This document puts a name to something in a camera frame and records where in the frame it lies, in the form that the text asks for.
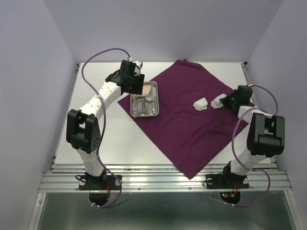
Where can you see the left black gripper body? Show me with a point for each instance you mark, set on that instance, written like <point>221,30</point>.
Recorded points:
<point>132,79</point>

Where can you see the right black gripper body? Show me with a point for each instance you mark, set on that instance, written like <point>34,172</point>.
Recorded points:
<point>228,101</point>

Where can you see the bagged beige gloves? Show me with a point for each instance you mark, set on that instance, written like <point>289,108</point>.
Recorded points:
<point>147,90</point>

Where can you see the thin steel tweezers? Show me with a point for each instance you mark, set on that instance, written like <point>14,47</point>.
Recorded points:
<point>153,109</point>

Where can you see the stainless steel instrument tray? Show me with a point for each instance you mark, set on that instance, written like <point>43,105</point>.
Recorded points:
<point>135,97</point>

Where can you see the white gauze pad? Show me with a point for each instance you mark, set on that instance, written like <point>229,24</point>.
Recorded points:
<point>216,102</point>
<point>201,104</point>

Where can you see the straight steel scissors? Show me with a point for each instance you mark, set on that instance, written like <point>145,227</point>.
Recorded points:
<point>136,109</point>

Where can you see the long steel forceps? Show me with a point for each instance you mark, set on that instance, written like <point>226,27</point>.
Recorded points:
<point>143,110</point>

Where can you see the purple surgical drape cloth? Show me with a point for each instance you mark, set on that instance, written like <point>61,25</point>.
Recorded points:
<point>180,134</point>

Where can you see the clear suture packet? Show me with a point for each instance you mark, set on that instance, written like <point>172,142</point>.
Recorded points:
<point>151,97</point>

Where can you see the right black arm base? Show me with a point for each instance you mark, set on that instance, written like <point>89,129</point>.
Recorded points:
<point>219,178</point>

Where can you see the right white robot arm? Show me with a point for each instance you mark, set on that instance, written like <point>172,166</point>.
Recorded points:
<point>266,135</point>

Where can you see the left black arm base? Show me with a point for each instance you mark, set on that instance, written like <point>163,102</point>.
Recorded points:
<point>103,182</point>

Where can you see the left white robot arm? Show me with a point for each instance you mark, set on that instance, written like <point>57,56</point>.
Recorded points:
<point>83,131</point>

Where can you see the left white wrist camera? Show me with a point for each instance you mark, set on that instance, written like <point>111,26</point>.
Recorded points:
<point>138,63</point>

